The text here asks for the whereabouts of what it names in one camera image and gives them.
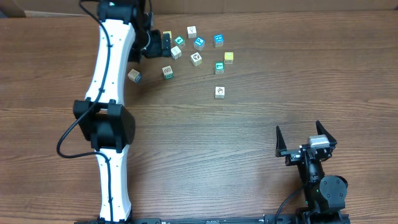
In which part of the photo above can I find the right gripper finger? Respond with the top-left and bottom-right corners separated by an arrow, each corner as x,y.
315,120 -> 337,149
275,126 -> 287,157

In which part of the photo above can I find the white block green edge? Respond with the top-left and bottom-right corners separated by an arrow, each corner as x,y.
162,65 -> 174,80

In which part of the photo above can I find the white block blue edge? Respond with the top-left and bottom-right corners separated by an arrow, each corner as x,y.
127,69 -> 142,83

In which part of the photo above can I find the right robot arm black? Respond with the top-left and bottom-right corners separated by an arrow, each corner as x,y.
274,121 -> 350,224

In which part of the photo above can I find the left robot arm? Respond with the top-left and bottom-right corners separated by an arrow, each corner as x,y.
73,0 -> 171,223

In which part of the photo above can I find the white block blue side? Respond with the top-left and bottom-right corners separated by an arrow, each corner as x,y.
170,46 -> 182,60

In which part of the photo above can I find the yellow top block rear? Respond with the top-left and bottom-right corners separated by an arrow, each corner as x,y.
162,30 -> 172,39

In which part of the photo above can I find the yellow block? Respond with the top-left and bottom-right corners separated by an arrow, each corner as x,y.
162,30 -> 172,39
224,52 -> 234,64

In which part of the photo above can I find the small green top block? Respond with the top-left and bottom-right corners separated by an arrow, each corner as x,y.
174,36 -> 185,48

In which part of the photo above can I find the white top block rear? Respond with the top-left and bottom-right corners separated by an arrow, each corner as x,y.
187,26 -> 197,39

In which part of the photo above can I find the white block animal picture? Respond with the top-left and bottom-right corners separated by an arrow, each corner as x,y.
190,52 -> 203,66

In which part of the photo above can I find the blue P block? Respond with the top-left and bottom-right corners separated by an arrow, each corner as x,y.
193,37 -> 205,51

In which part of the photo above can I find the blue top block right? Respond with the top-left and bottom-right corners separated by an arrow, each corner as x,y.
214,34 -> 224,47

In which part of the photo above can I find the green top block right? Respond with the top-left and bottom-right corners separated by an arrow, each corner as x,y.
215,62 -> 224,74

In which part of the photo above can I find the yellow top block right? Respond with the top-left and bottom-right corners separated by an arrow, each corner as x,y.
224,52 -> 234,64

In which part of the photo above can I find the white block monkey picture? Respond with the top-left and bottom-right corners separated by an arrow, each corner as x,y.
215,86 -> 225,99

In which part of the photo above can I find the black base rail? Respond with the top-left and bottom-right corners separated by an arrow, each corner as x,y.
75,215 -> 351,224

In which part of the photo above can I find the cardboard back wall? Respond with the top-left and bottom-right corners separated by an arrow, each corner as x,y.
1,0 -> 397,17

